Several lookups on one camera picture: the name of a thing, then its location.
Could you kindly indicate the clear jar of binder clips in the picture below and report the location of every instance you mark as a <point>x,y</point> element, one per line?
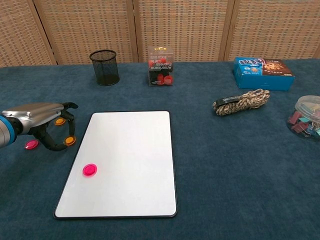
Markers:
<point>306,120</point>

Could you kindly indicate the woven folding screen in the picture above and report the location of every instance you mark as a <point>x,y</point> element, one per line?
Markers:
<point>180,27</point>

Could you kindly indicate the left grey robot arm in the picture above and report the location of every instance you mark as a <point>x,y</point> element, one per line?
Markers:
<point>6,133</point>

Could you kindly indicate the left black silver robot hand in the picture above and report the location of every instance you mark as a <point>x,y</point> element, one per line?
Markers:
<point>37,115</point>

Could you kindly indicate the black mesh pen holder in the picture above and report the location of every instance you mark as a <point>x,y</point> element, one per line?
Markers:
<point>106,70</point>

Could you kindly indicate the blue cookie box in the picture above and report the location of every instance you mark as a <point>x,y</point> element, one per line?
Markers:
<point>262,77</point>

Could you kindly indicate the white magnetic board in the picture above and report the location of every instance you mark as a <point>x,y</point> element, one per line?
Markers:
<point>125,162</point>

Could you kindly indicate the clear box of red capsules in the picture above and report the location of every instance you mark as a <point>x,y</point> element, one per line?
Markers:
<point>160,67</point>

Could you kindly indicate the pink round magnet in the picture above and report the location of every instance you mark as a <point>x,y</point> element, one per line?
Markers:
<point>90,170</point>
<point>31,144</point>

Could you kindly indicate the orange round magnet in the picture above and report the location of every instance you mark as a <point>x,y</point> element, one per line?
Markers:
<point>71,140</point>
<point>60,121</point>

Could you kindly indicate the blue felt table mat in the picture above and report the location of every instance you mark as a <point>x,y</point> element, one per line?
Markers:
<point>225,175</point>

